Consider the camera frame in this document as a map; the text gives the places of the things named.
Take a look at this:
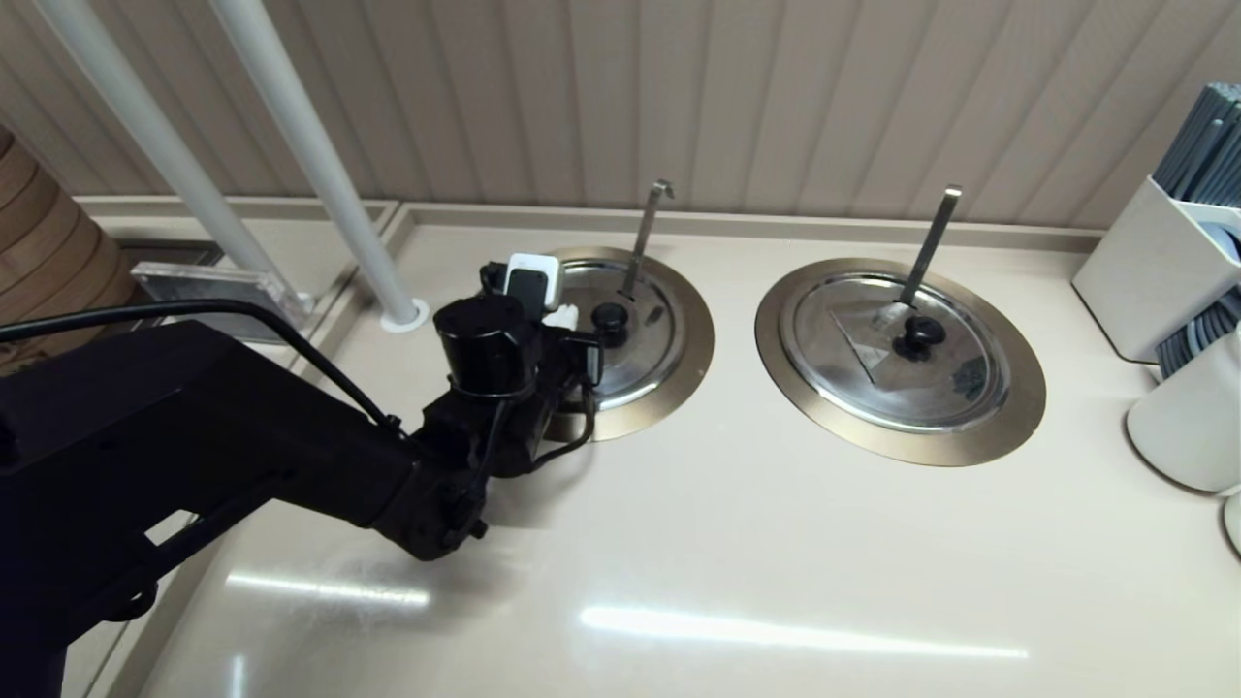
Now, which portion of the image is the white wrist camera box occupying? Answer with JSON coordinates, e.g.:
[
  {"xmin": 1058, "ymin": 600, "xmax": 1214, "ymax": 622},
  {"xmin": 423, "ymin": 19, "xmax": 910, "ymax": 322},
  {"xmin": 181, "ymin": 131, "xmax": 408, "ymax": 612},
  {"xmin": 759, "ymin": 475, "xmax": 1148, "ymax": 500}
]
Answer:
[{"xmin": 504, "ymin": 253, "xmax": 562, "ymax": 313}]

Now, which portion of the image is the thin black camera cable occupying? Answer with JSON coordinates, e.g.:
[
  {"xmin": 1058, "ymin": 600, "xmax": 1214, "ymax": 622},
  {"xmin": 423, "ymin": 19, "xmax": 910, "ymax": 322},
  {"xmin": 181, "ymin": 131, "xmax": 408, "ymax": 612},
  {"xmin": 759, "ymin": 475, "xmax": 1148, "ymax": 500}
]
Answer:
[{"xmin": 538, "ymin": 383, "xmax": 600, "ymax": 468}]

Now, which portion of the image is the bamboo steamer stack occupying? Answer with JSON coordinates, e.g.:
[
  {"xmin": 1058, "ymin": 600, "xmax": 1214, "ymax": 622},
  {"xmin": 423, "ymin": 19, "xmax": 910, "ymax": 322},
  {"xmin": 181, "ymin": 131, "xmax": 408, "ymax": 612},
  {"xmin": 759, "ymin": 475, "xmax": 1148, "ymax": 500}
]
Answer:
[{"xmin": 0, "ymin": 126, "xmax": 137, "ymax": 379}]

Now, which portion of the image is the steel ladle hooked handle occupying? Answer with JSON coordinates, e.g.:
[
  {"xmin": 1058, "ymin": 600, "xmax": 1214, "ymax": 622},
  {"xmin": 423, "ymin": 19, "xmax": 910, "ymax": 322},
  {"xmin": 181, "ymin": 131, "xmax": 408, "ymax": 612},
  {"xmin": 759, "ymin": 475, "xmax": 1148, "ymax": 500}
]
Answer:
[
  {"xmin": 620, "ymin": 180, "xmax": 676, "ymax": 298},
  {"xmin": 899, "ymin": 186, "xmax": 964, "ymax": 309}
]

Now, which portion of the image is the clear acrylic sign holder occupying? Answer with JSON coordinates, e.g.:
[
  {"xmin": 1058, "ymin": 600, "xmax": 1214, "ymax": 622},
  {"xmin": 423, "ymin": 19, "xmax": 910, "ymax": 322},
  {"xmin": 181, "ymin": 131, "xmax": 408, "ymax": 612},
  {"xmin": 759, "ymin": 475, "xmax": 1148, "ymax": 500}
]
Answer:
[{"xmin": 131, "ymin": 262, "xmax": 316, "ymax": 345}]

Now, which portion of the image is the recessed steel counter tray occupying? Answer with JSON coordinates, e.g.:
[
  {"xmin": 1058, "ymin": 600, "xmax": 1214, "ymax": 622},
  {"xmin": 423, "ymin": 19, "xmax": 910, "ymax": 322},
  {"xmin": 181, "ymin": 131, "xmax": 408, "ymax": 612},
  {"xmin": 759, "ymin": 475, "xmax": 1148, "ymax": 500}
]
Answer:
[{"xmin": 114, "ymin": 239, "xmax": 224, "ymax": 274}]

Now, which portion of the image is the white square utensil box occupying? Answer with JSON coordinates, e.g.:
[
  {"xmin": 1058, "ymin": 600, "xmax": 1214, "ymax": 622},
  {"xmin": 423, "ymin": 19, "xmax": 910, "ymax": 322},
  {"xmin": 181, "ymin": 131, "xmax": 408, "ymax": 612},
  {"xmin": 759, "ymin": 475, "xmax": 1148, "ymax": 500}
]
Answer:
[{"xmin": 1071, "ymin": 176, "xmax": 1241, "ymax": 365}]

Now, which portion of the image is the white round pole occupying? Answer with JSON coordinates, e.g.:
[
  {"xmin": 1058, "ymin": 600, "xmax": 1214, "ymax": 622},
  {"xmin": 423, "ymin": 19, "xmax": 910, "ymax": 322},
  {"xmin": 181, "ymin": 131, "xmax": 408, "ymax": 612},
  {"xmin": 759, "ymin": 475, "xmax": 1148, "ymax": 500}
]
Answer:
[
  {"xmin": 208, "ymin": 0, "xmax": 423, "ymax": 326},
  {"xmin": 34, "ymin": 0, "xmax": 284, "ymax": 277}
]

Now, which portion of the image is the hinged steel lid black knob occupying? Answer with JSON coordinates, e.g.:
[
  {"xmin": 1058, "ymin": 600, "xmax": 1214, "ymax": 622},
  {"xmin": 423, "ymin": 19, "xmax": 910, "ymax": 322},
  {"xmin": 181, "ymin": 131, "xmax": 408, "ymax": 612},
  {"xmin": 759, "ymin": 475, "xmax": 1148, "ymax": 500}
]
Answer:
[
  {"xmin": 543, "ymin": 260, "xmax": 687, "ymax": 413},
  {"xmin": 779, "ymin": 272, "xmax": 1011, "ymax": 432}
]

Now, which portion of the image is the grey stick bundle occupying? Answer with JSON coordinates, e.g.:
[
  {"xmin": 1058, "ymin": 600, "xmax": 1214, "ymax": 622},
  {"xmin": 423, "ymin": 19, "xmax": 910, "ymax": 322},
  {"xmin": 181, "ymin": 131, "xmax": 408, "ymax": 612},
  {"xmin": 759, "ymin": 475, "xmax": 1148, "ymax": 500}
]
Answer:
[{"xmin": 1152, "ymin": 82, "xmax": 1241, "ymax": 209}]

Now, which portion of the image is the white round container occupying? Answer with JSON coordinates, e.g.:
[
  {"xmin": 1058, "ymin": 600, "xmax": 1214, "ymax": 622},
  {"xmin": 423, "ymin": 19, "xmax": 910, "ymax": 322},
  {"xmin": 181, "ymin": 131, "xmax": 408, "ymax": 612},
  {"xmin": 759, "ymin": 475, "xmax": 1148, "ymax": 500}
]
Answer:
[{"xmin": 1125, "ymin": 330, "xmax": 1241, "ymax": 495}]

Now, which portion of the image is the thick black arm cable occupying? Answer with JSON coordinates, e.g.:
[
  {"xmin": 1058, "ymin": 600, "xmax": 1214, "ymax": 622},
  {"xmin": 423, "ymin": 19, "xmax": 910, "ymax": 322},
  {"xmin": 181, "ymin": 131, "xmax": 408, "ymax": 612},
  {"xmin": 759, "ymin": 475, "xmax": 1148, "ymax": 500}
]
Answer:
[{"xmin": 0, "ymin": 299, "xmax": 403, "ymax": 437}]

